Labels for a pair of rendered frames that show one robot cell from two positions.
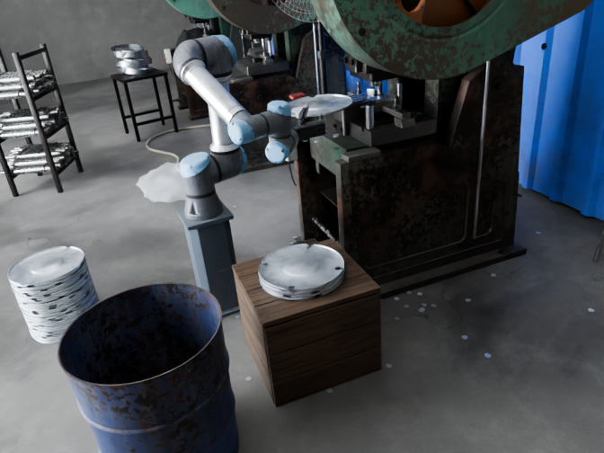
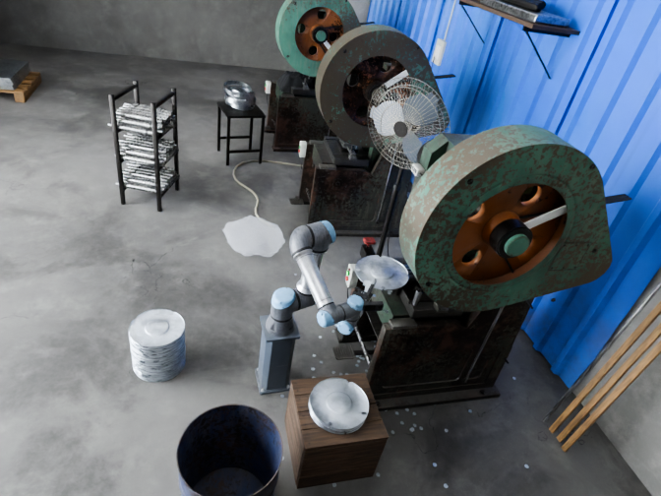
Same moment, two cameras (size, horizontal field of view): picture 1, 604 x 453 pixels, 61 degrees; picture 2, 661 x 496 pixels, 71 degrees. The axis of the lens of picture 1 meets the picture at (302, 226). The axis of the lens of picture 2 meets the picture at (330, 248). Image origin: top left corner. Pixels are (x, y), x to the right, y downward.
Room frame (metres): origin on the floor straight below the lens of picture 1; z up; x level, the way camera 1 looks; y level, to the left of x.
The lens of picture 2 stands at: (0.05, 0.22, 2.25)
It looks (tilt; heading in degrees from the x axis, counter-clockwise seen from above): 35 degrees down; 359
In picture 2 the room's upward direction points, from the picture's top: 11 degrees clockwise
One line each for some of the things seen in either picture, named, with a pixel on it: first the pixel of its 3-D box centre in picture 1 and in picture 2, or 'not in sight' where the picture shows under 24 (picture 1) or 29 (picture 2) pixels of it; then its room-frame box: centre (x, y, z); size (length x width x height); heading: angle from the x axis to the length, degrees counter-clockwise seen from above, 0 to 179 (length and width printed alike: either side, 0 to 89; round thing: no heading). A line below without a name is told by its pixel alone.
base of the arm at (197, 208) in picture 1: (202, 200); (280, 319); (1.84, 0.38, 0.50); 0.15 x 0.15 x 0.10
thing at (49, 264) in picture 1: (47, 264); (156, 327); (1.82, 1.05, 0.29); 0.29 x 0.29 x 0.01
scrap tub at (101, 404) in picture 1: (161, 394); (229, 479); (1.09, 0.44, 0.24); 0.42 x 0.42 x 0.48
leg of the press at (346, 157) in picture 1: (439, 182); (451, 346); (1.92, -0.58, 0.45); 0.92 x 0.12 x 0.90; 109
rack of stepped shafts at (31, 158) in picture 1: (28, 120); (147, 147); (3.59, 1.84, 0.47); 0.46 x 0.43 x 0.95; 89
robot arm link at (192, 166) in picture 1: (198, 173); (283, 302); (1.85, 0.38, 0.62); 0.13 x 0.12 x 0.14; 130
